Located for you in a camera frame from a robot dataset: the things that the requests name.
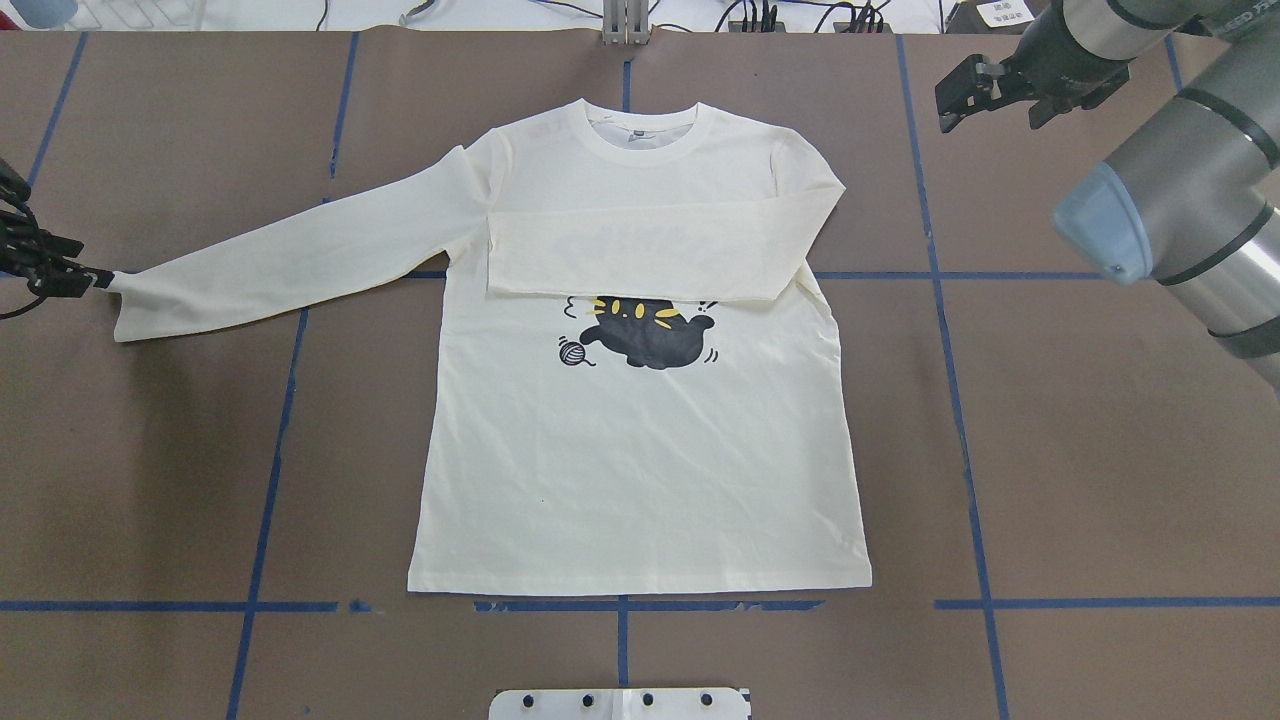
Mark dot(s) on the white camera mast pedestal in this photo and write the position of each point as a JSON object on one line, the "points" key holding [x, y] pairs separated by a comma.
{"points": [[623, 703]]}

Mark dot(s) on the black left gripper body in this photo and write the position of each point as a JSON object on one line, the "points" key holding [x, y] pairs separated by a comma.
{"points": [[40, 255]]}

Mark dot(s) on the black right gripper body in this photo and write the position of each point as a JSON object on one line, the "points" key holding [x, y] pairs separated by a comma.
{"points": [[1052, 68]]}

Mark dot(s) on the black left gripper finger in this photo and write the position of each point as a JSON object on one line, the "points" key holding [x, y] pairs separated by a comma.
{"points": [[101, 279]]}

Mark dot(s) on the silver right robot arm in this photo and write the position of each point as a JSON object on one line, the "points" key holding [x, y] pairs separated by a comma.
{"points": [[1179, 201]]}

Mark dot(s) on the small black relay box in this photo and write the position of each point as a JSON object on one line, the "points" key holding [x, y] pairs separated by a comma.
{"points": [[752, 17]]}

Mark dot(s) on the cream long-sleeve cat shirt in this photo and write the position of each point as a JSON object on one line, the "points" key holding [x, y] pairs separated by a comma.
{"points": [[639, 378]]}

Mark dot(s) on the aluminium frame post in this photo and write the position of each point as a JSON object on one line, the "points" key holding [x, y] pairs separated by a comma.
{"points": [[626, 22]]}

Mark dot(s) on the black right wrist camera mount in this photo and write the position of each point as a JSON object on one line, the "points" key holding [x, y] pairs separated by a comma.
{"points": [[970, 88]]}

